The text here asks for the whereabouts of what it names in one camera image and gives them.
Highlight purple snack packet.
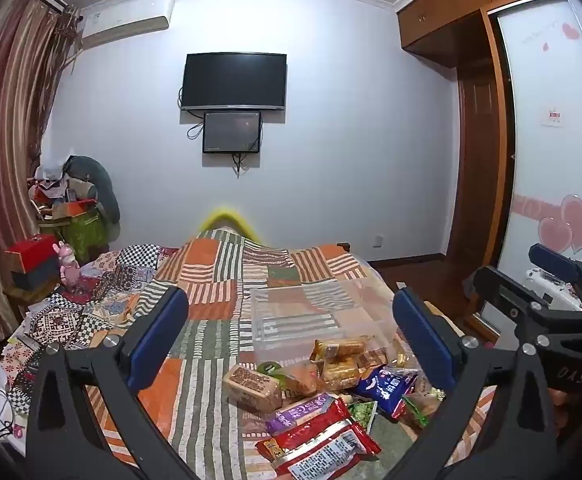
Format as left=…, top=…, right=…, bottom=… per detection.
left=266, top=392, right=334, bottom=436

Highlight green round jelly cup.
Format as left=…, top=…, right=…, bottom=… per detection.
left=257, top=361, right=292, bottom=391

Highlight striped brown curtain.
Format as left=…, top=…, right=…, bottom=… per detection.
left=0, top=0, right=82, bottom=361

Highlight white suitcase with stickers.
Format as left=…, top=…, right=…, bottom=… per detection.
left=523, top=267, right=582, bottom=311

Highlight red snack packet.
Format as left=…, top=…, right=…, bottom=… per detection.
left=256, top=397, right=382, bottom=480

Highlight clear box of golden pastries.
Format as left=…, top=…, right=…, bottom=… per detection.
left=321, top=357, right=372, bottom=391

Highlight checkered patchwork blanket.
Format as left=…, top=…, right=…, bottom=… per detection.
left=1, top=242, right=182, bottom=411

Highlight black wall television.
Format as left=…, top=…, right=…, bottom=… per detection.
left=181, top=52, right=288, bottom=112

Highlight blue chip bag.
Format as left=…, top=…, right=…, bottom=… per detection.
left=356, top=366, right=419, bottom=418

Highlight pink bunny toy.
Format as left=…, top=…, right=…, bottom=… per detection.
left=52, top=241, right=82, bottom=291

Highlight dark box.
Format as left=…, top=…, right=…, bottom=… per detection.
left=11, top=265, right=62, bottom=292

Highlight brown wooden door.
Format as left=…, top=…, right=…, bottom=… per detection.
left=451, top=60, right=514, bottom=268

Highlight white sliding door pink hearts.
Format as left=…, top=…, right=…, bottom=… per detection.
left=488, top=0, right=582, bottom=286

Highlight clear packet of orange snacks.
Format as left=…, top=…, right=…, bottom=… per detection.
left=283, top=360, right=322, bottom=396

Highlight green pea snack packet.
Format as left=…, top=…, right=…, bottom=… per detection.
left=346, top=400, right=378, bottom=433

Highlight small black wall monitor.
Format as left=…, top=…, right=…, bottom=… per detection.
left=202, top=111, right=262, bottom=155

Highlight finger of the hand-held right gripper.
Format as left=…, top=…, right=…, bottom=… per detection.
left=472, top=266, right=582, bottom=346
left=528, top=243, right=582, bottom=311

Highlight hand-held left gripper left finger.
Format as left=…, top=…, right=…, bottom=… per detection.
left=25, top=286, right=206, bottom=480

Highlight clear plastic storage container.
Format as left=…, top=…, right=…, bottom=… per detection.
left=250, top=280, right=396, bottom=361

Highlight clear pastry box orange edge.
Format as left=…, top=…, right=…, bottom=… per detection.
left=313, top=337, right=372, bottom=361

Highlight grey bag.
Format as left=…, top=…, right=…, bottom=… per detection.
left=63, top=156, right=122, bottom=226

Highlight striped patchwork quilt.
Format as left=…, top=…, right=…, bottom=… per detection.
left=86, top=227, right=496, bottom=480

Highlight red box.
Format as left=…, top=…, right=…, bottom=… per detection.
left=5, top=235, right=62, bottom=276

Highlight white air conditioner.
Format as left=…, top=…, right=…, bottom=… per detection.
left=81, top=0, right=176, bottom=46

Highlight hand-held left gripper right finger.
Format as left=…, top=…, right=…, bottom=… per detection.
left=392, top=287, right=559, bottom=480

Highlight brown bread loaf package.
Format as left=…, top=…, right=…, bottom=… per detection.
left=222, top=364, right=282, bottom=415

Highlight clear snack packet green edge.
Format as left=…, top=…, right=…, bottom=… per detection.
left=403, top=377, right=446, bottom=428

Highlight yellow curved object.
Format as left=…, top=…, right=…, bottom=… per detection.
left=196, top=205, right=262, bottom=246

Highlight wooden overhead cabinet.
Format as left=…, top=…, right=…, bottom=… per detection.
left=397, top=0, right=566, bottom=68

